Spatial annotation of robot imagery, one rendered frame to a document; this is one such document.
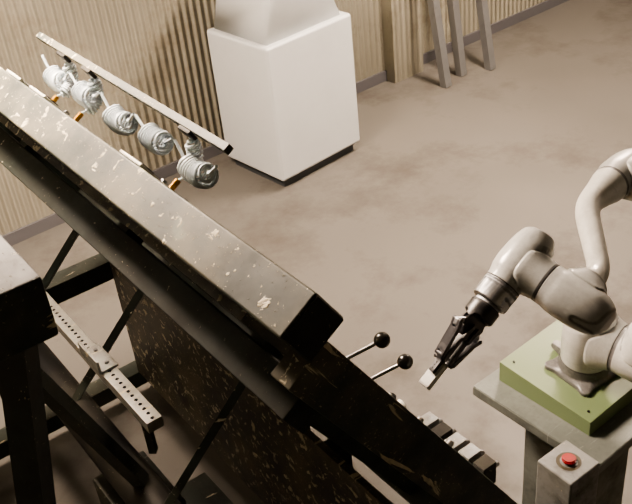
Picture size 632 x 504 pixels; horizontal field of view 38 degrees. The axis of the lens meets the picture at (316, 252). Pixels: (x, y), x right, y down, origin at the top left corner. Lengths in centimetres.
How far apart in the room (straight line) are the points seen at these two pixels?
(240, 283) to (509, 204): 396
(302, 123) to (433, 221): 103
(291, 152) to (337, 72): 57
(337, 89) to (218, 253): 418
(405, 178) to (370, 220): 52
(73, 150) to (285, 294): 83
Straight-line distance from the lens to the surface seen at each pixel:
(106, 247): 232
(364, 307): 472
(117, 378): 294
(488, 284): 213
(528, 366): 311
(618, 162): 256
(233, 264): 170
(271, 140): 566
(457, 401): 418
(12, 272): 130
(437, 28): 685
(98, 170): 213
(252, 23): 550
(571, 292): 211
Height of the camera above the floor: 287
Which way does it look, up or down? 34 degrees down
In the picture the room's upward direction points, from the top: 6 degrees counter-clockwise
